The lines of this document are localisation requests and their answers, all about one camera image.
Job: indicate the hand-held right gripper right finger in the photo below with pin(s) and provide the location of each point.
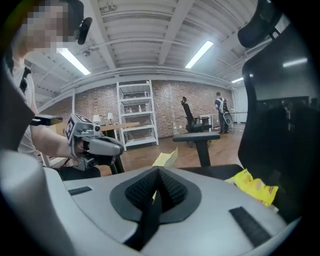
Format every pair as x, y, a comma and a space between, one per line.
212, 225

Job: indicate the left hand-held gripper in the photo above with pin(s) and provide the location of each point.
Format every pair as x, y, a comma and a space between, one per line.
80, 125

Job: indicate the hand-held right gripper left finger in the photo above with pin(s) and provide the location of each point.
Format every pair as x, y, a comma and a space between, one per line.
100, 212

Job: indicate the yellow snack packet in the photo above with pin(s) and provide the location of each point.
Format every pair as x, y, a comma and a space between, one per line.
166, 157
252, 187

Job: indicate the person's left forearm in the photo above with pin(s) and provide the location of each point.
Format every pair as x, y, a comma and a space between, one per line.
52, 142

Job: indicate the round wooden table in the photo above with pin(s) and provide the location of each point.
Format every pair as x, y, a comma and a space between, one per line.
120, 125

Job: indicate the person's left hand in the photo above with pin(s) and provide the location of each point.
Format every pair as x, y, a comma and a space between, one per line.
80, 147

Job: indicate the white shade table lamp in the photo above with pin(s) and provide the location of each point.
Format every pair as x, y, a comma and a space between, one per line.
96, 118
110, 116

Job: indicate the white metal shelf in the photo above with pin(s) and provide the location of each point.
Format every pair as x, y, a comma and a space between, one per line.
137, 115

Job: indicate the black chest monitor screen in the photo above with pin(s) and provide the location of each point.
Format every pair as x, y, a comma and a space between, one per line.
47, 120

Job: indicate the person's white shirt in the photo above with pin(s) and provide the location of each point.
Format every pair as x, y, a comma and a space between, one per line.
22, 112

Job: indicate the ceiling light tube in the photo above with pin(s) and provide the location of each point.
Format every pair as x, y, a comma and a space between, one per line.
295, 62
199, 54
237, 80
73, 61

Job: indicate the ceiling dome sensor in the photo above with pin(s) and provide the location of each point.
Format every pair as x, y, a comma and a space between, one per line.
86, 53

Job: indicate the white work desk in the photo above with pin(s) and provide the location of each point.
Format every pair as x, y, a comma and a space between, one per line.
207, 115

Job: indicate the black mesh office chair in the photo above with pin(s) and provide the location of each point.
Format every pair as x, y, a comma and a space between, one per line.
275, 137

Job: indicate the person's head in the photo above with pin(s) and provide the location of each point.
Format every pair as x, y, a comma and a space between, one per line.
45, 22

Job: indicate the black chest harness mount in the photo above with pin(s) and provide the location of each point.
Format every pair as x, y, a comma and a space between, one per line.
24, 80

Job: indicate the black head-worn camera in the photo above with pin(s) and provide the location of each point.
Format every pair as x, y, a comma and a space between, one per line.
84, 31

